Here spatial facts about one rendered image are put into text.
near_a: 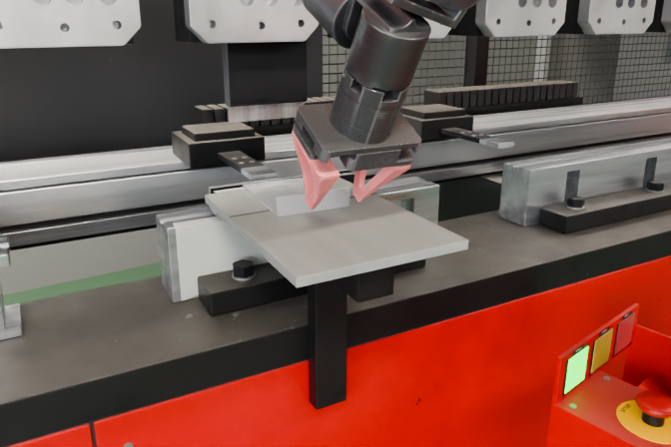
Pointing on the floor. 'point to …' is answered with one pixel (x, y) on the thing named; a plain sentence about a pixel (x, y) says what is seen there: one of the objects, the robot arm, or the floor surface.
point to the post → (476, 61)
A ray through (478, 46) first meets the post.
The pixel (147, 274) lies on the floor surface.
